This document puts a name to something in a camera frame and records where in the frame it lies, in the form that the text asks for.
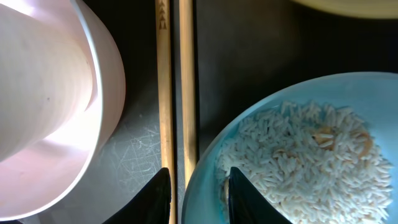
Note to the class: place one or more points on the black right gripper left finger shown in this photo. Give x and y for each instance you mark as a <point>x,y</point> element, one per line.
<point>151,205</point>

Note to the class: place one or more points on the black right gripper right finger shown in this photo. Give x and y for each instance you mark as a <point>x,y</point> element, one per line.
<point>246,205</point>

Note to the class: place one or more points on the leftover rice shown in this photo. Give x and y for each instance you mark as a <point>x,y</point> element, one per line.
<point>315,164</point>

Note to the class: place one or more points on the pink bowl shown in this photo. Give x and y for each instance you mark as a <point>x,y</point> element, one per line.
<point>62,94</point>

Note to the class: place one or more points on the light blue bowl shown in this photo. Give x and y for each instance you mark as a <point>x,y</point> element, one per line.
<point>372,95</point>

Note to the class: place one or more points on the brown plastic tray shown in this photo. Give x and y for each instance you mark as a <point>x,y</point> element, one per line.
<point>244,50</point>

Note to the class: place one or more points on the left wooden chopstick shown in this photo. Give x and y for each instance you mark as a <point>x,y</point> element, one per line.
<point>164,74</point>

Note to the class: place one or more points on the wooden chopstick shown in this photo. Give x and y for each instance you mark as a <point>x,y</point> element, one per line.
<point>187,62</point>
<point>164,74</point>

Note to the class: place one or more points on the right wooden chopstick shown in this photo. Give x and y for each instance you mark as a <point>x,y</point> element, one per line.
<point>187,62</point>

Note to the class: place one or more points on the yellow plate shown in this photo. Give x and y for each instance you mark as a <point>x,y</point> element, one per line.
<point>365,9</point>

